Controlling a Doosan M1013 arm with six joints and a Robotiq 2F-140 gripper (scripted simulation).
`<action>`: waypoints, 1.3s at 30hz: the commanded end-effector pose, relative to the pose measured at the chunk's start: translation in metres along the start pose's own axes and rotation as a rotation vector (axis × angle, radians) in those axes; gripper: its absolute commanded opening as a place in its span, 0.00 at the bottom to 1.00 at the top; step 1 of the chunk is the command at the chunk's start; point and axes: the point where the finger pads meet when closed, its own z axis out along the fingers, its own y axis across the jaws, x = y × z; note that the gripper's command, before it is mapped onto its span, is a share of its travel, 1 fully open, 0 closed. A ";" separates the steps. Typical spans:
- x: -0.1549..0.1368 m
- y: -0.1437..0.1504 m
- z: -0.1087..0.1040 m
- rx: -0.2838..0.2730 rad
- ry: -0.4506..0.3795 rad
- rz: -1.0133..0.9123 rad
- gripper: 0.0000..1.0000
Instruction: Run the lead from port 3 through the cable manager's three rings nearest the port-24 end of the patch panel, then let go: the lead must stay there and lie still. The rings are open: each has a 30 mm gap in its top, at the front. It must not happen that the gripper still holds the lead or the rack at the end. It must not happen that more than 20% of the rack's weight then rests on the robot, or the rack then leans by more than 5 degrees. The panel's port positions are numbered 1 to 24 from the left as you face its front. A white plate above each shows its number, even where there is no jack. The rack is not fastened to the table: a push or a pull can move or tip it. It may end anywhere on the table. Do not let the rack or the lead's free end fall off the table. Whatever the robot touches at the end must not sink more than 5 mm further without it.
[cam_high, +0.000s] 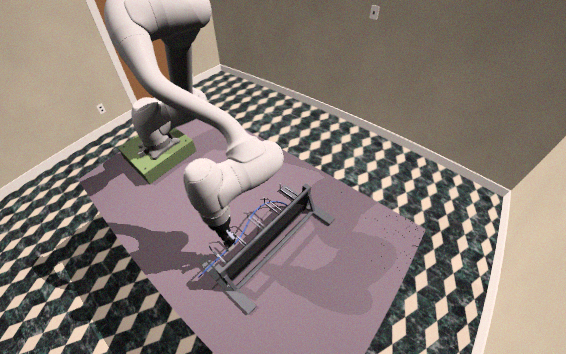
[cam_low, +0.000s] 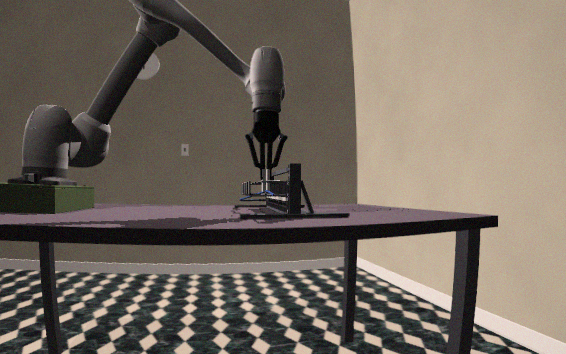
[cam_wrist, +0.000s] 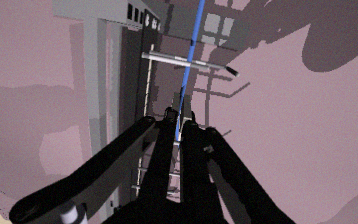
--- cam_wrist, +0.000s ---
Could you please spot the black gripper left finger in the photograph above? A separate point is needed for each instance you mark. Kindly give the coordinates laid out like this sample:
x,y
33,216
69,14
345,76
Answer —
x,y
77,197

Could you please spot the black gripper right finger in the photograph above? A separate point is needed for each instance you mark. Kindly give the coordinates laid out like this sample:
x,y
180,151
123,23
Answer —
x,y
245,199

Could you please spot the blue cable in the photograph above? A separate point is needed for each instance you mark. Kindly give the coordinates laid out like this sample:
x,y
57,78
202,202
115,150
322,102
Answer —
x,y
189,58

